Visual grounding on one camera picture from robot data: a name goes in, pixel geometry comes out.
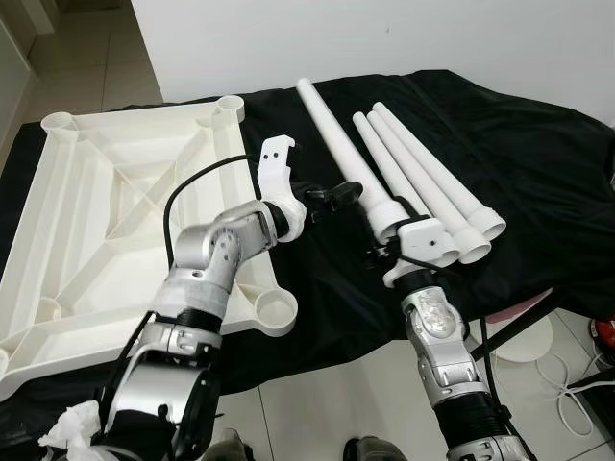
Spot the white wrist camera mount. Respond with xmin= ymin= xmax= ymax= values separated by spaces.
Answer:
xmin=252 ymin=135 xmax=310 ymax=241
xmin=381 ymin=215 xmax=460 ymax=289

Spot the grey robot left leg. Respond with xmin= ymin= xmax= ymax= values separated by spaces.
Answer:
xmin=202 ymin=430 xmax=246 ymax=461

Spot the grey robot right leg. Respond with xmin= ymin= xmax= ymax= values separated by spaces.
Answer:
xmin=344 ymin=437 xmax=397 ymax=461

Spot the grey robot leg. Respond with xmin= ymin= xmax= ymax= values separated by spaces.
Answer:
xmin=202 ymin=430 xmax=246 ymax=461
xmin=344 ymin=437 xmax=397 ymax=461

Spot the white round floor base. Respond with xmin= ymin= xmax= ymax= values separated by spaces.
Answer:
xmin=490 ymin=312 xmax=554 ymax=364

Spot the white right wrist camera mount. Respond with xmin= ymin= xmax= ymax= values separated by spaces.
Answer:
xmin=381 ymin=215 xmax=460 ymax=289

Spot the pink plastic piece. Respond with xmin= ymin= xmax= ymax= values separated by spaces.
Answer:
xmin=485 ymin=286 xmax=556 ymax=323

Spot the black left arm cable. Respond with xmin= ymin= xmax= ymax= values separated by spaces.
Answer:
xmin=161 ymin=154 xmax=265 ymax=275

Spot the white crumpled paper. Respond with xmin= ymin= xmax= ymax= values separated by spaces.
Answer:
xmin=38 ymin=399 xmax=105 ymax=452

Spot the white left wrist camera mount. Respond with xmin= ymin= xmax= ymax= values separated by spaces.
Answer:
xmin=252 ymin=135 xmax=310 ymax=241

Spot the grey metal pole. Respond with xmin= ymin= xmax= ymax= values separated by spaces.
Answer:
xmin=471 ymin=296 xmax=554 ymax=364

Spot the white floor cable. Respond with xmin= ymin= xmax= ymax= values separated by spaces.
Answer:
xmin=524 ymin=348 xmax=615 ymax=441

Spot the black cloth table cover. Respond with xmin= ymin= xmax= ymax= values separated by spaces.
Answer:
xmin=0 ymin=69 xmax=615 ymax=452

